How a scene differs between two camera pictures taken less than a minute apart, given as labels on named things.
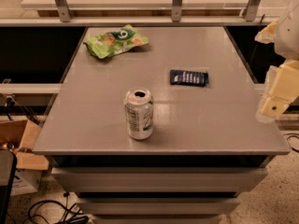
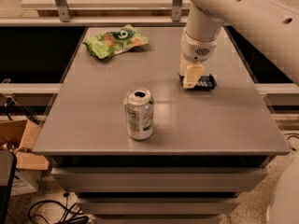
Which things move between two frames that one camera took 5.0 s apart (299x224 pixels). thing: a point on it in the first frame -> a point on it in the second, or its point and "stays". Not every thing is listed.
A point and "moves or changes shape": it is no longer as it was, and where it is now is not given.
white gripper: (288, 37) -> (195, 50)
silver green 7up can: (139, 107) stays
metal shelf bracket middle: (177, 3) stays
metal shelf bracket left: (64, 13) stays
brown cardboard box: (21, 134) stays
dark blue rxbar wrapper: (189, 77) moves or changes shape
